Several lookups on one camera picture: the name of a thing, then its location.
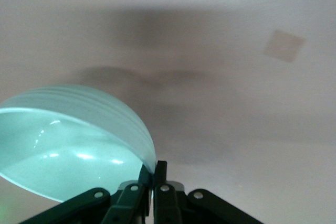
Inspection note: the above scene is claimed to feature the brown tape patch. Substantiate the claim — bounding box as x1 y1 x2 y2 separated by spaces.
263 29 307 63

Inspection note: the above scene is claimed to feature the light green bowl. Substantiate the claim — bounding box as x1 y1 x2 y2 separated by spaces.
0 84 156 204

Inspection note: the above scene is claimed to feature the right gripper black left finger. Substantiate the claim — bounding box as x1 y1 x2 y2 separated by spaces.
25 165 153 224

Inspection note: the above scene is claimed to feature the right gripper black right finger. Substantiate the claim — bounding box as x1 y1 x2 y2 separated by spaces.
153 159 263 224

